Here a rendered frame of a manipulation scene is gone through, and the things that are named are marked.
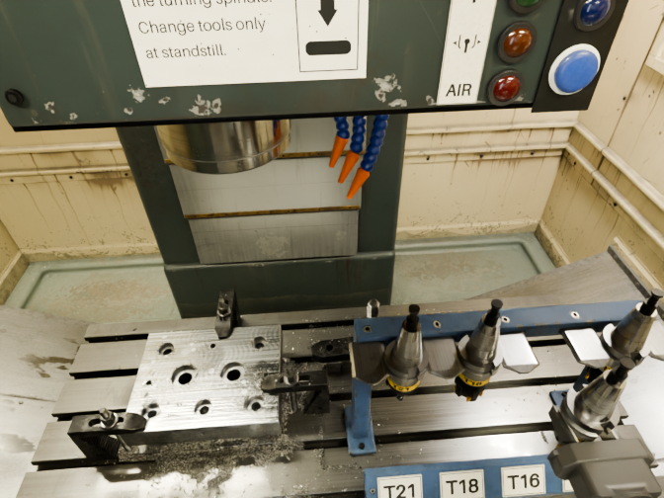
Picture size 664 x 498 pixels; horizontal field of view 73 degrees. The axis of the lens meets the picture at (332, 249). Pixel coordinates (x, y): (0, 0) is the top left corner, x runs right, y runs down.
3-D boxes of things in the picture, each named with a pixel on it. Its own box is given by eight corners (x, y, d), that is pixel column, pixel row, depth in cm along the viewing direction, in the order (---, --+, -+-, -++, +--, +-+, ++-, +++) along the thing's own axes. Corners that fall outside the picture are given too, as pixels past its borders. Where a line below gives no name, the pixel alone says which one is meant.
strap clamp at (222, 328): (236, 362, 103) (225, 320, 93) (222, 364, 103) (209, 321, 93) (241, 318, 113) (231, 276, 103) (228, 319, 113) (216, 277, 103)
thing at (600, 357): (616, 368, 65) (618, 365, 64) (580, 370, 64) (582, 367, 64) (591, 329, 70) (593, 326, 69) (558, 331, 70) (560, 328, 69)
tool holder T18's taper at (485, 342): (488, 335, 67) (499, 305, 63) (502, 360, 64) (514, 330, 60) (460, 340, 67) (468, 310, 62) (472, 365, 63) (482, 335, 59)
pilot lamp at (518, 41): (530, 59, 31) (539, 26, 30) (499, 60, 31) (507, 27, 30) (527, 56, 32) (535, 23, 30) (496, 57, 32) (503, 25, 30)
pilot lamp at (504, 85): (518, 104, 34) (526, 74, 32) (489, 105, 33) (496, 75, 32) (515, 100, 34) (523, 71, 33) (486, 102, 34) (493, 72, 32)
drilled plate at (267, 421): (281, 434, 86) (279, 421, 82) (127, 447, 84) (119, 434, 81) (283, 338, 103) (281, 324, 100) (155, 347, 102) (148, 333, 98)
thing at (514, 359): (541, 373, 64) (543, 370, 64) (506, 375, 64) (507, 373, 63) (523, 334, 70) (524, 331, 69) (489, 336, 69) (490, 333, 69)
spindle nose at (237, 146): (280, 110, 64) (271, 19, 56) (305, 164, 53) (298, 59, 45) (164, 124, 61) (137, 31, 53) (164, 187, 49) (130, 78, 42)
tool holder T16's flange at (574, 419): (590, 388, 62) (597, 379, 61) (622, 430, 58) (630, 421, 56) (550, 400, 61) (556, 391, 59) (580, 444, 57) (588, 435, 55)
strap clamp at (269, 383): (329, 413, 93) (328, 372, 83) (266, 418, 93) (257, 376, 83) (328, 398, 96) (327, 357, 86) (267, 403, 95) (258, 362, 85)
